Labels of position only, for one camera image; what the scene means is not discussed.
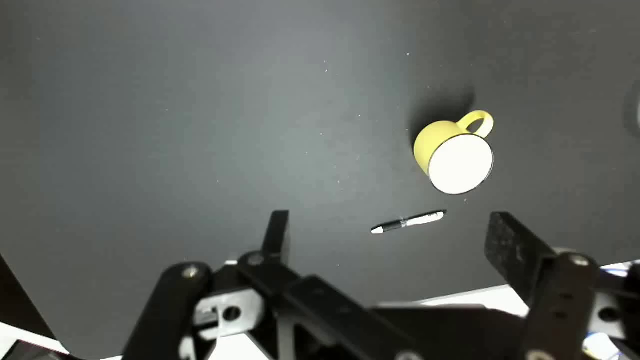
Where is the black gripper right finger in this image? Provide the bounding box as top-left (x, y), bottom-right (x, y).
top-left (484, 210), bottom-right (640, 360)

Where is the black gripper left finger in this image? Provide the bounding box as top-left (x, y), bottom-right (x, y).
top-left (123, 210), bottom-right (426, 360)

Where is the white and black pen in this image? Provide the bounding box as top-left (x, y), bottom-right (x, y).
top-left (371, 207), bottom-right (449, 235)

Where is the yellow enamel mug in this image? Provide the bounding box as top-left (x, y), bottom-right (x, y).
top-left (413, 107), bottom-right (496, 198)

